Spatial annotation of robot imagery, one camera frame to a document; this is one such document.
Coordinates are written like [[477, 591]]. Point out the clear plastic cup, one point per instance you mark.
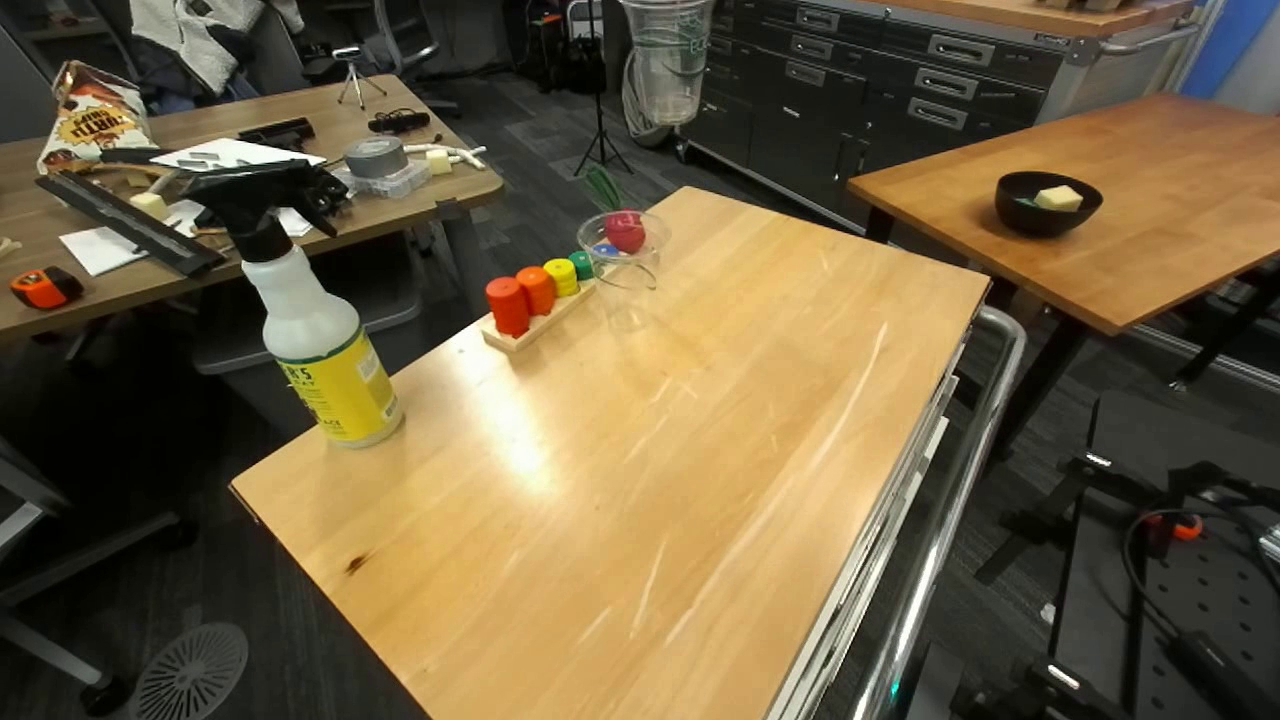
[[640, 275], [667, 60]]

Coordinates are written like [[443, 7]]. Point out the green peg cylinder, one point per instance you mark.
[[582, 265]]

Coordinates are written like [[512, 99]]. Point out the wooden peg base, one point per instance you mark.
[[530, 332]]

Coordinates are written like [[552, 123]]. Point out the yellow peg cylinder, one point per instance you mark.
[[562, 276]]

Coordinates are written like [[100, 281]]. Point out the blue peg cylinder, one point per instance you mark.
[[605, 250]]

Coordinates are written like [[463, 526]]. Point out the orange peg cylinder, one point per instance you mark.
[[538, 290]]

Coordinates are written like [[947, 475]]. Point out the red peg cylinder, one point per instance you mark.
[[508, 305]]

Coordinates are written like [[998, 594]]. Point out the green toy leaves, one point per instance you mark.
[[603, 188]]

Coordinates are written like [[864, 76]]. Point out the cream foam block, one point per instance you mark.
[[439, 161]]

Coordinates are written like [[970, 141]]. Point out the clear plastic box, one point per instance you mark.
[[405, 182]]

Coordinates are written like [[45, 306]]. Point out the spray bottle with yellow label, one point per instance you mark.
[[325, 360]]

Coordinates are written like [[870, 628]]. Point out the wooden desk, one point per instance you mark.
[[330, 235]]

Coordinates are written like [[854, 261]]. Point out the black drawer cabinet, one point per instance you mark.
[[880, 90]]

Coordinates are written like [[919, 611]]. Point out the black bowl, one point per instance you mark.
[[1030, 215]]

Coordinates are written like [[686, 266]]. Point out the black flat device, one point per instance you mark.
[[277, 130]]

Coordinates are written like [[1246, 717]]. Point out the pale yellow block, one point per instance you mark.
[[1058, 198]]

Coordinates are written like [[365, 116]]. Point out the white paper sheet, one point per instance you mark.
[[95, 250], [235, 154]]

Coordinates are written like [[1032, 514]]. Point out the wooden side table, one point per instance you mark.
[[1150, 200]]

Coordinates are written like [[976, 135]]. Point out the office chair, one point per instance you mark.
[[200, 40]]

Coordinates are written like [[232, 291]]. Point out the snack bag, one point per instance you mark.
[[95, 115]]

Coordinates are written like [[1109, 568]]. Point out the orange tape measure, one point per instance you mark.
[[45, 288]]

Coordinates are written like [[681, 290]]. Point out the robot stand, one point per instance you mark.
[[1210, 600]]

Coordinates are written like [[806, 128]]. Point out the grey duct tape roll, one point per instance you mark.
[[375, 157]]

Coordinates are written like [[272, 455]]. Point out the camera on tripod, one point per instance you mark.
[[350, 60]]

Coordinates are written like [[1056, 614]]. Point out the long black rail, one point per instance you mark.
[[120, 222]]

